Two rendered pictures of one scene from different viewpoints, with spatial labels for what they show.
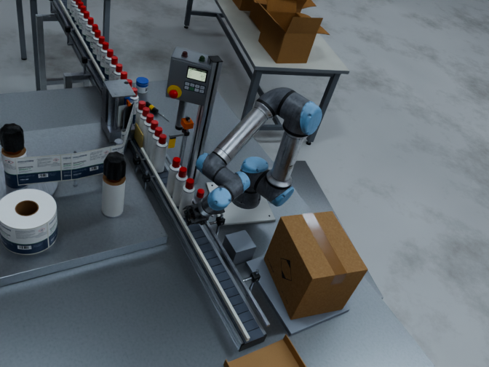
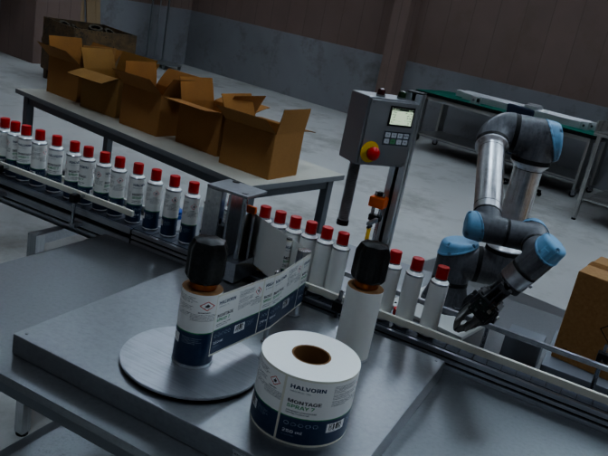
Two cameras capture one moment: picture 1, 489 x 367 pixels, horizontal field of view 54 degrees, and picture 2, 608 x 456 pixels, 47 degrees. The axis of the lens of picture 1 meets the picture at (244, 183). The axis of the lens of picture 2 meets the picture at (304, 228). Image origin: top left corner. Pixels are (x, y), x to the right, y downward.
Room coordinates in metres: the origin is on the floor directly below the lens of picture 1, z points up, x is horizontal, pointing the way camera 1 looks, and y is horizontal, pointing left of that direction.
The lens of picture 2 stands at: (0.01, 1.32, 1.68)
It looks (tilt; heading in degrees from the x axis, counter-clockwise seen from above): 18 degrees down; 335
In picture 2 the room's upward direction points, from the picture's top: 11 degrees clockwise
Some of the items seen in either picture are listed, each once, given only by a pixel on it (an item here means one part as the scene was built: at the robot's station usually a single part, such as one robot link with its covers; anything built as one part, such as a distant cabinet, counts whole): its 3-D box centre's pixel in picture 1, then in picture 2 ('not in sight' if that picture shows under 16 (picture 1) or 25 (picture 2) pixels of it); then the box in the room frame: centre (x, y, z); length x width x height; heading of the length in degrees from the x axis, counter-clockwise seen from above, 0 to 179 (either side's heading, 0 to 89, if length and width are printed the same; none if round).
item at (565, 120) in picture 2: not in sight; (507, 135); (7.71, -5.06, 0.48); 2.63 x 0.99 x 0.95; 29
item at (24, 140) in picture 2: (83, 22); (24, 153); (2.63, 1.23, 0.98); 0.05 x 0.05 x 0.20
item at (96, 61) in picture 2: not in sight; (111, 83); (4.61, 0.68, 0.97); 0.46 x 0.44 x 0.37; 34
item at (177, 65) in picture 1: (190, 77); (379, 129); (1.72, 0.34, 1.38); 0.17 x 0.10 x 0.19; 96
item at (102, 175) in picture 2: (101, 53); (102, 181); (2.35, 0.99, 0.98); 0.05 x 0.05 x 0.20
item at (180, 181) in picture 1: (180, 186); (410, 291); (1.49, 0.26, 0.98); 0.05 x 0.05 x 0.20
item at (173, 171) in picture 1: (173, 176); (388, 284); (1.54, 0.30, 0.98); 0.05 x 0.05 x 0.20
